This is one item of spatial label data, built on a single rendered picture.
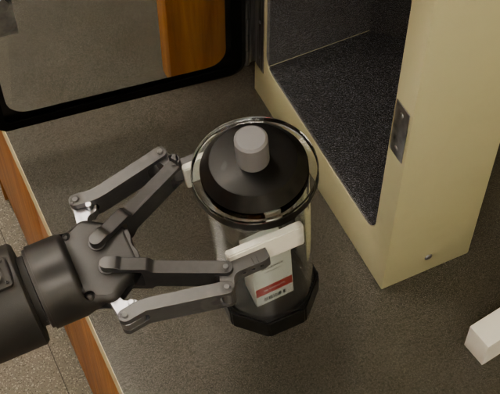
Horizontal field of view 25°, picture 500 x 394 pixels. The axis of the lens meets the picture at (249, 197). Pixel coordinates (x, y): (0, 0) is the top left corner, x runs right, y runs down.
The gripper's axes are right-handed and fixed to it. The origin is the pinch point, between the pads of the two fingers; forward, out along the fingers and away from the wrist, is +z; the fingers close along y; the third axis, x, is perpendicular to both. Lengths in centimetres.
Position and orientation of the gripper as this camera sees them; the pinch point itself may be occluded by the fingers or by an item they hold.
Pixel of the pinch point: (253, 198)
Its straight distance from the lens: 99.5
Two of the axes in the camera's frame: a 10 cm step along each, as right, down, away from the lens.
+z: 9.1, -3.8, 1.6
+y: -4.1, -7.6, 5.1
